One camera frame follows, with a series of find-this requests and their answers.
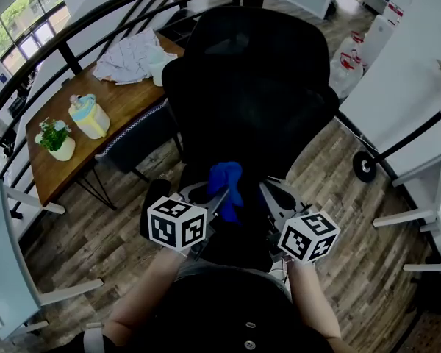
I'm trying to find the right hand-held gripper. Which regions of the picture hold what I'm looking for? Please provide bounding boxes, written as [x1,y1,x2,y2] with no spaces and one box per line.
[258,178,342,264]

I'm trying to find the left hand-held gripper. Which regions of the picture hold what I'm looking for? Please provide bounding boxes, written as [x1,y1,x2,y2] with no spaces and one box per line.
[146,181,232,261]

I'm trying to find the blue cleaning cloth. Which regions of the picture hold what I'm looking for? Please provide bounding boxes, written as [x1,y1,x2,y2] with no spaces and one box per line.
[207,161,245,226]

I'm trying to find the black office chair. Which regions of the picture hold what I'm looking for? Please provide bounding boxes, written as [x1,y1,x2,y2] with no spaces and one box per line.
[139,5,341,272]

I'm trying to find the person's right forearm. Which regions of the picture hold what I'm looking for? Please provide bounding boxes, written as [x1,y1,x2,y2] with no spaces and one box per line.
[285,260,343,342]

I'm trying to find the person's left forearm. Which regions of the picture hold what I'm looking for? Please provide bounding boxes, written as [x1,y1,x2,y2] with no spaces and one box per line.
[104,247,187,347]

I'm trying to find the dark chair with patterned trim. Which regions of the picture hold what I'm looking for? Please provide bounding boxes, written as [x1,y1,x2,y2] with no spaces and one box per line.
[94,99,185,184]

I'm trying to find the person's black shirt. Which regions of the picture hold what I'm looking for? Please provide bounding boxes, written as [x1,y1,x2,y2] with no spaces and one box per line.
[71,262,337,353]

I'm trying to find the wooden table with black legs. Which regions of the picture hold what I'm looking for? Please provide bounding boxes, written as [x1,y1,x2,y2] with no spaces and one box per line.
[24,31,187,212]

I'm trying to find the white plastic cup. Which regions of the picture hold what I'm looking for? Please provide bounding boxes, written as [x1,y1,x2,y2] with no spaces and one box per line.
[146,46,178,88]

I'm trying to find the black pole stand with wheel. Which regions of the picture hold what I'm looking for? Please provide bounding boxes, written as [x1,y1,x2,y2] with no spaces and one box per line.
[352,90,441,184]

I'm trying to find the yellow pitcher with blue lid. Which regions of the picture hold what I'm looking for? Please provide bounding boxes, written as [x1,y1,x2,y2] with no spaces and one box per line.
[68,93,112,140]

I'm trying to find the crumpled white checked cloth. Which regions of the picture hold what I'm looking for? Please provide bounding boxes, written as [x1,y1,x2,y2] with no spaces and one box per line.
[92,27,179,86]

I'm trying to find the potted plant in cream pot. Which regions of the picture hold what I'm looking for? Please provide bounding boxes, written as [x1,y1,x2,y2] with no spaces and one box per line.
[34,117,76,163]

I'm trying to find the white air purifier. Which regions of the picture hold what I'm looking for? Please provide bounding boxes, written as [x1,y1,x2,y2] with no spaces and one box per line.
[359,13,396,68]

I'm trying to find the black metal railing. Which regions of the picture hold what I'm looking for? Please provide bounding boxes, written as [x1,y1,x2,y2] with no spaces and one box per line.
[0,0,243,220]

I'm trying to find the white partition with feet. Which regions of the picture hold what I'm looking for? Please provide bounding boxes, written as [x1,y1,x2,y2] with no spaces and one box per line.
[0,177,105,343]

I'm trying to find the large glass window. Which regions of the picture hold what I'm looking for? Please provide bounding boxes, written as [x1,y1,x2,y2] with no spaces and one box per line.
[0,0,73,76]

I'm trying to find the clear water jug red handle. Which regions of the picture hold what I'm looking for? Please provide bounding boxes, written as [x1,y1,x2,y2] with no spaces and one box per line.
[329,49,365,99]
[338,30,367,57]

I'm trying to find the white desk frame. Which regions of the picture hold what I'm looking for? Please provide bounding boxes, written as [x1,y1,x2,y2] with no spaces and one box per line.
[372,151,441,274]

